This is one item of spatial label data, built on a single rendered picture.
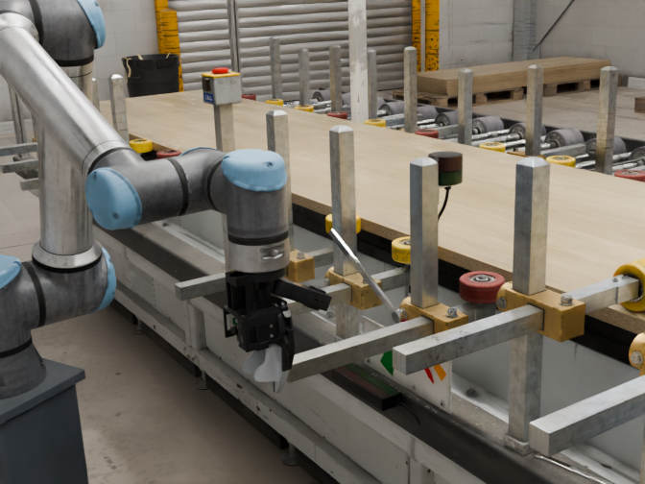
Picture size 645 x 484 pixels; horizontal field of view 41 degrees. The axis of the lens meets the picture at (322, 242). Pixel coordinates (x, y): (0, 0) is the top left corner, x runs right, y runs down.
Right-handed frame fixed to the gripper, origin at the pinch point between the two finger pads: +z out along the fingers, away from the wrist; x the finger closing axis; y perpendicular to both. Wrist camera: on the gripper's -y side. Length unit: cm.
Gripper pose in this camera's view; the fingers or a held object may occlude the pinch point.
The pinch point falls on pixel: (279, 383)
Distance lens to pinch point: 138.9
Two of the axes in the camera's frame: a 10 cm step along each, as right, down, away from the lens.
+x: 5.4, 2.3, -8.1
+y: -8.4, 1.9, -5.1
